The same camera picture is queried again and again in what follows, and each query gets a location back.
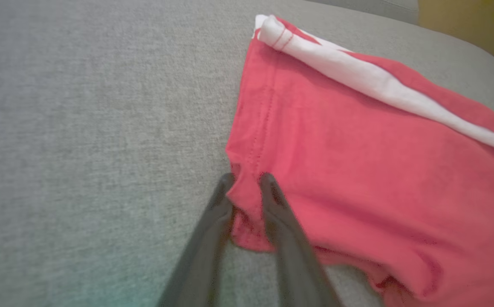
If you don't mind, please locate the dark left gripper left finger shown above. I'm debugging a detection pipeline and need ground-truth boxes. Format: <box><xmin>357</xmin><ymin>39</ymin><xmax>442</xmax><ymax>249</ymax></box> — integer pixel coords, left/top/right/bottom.
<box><xmin>156</xmin><ymin>173</ymin><xmax>236</xmax><ymax>307</ymax></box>

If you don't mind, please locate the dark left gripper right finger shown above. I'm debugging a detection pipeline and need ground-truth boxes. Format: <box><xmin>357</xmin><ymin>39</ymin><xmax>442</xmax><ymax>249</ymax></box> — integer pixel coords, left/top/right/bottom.
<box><xmin>259</xmin><ymin>172</ymin><xmax>344</xmax><ymax>307</ymax></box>

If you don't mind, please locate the red and white t-shirt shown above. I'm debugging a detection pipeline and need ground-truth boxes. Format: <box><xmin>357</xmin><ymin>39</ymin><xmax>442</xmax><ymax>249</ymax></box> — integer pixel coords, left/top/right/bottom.
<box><xmin>225</xmin><ymin>14</ymin><xmax>494</xmax><ymax>307</ymax></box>

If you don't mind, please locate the large grey chaise cushion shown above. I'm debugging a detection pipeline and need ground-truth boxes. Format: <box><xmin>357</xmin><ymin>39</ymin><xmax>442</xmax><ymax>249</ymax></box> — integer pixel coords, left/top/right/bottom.
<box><xmin>0</xmin><ymin>0</ymin><xmax>494</xmax><ymax>307</ymax></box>

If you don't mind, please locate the grey sofa seat cushion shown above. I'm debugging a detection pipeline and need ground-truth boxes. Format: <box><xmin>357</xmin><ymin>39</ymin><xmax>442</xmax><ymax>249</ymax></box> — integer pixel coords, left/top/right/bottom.
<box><xmin>311</xmin><ymin>0</ymin><xmax>420</xmax><ymax>25</ymax></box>

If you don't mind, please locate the yellow sofa backrest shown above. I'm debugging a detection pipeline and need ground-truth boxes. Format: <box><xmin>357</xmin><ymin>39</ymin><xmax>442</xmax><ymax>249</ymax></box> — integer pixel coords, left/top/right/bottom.
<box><xmin>417</xmin><ymin>0</ymin><xmax>494</xmax><ymax>57</ymax></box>

